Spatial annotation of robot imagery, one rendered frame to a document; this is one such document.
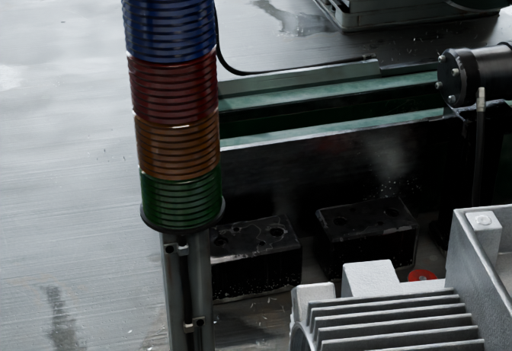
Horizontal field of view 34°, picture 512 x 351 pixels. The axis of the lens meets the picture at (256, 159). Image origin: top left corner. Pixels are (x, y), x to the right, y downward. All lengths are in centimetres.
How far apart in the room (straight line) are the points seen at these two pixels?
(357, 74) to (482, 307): 66
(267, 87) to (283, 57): 36
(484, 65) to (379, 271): 38
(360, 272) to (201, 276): 19
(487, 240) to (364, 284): 9
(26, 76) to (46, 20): 22
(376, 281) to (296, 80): 56
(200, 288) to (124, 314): 23
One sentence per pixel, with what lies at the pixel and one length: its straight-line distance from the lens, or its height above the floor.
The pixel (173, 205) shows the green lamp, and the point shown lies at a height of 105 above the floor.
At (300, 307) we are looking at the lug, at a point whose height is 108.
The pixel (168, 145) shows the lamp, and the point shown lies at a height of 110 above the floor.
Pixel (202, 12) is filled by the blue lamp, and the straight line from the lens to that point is 54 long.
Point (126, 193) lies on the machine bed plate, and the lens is 106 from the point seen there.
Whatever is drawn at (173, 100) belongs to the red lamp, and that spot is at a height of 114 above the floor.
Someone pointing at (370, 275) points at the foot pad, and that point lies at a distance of 51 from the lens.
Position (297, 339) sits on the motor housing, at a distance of 51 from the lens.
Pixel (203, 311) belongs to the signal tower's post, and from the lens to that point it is 69.
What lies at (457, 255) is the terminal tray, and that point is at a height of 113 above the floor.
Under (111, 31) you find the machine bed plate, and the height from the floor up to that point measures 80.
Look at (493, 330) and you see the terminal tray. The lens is 42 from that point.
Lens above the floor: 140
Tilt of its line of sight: 33 degrees down
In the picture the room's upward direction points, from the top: 1 degrees counter-clockwise
